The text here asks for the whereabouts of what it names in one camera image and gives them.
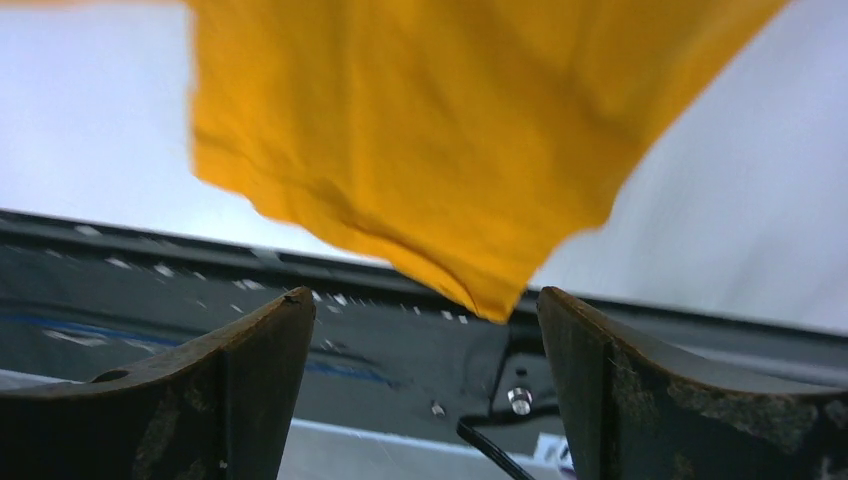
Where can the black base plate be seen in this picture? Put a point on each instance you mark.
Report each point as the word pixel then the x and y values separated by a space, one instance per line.
pixel 386 353

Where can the yellow t shirt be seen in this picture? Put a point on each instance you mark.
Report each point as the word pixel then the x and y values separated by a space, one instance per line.
pixel 461 141

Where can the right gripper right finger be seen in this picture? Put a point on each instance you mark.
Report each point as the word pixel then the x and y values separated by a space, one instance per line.
pixel 650 393

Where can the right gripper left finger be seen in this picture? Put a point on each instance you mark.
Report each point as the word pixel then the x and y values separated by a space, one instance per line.
pixel 217 407

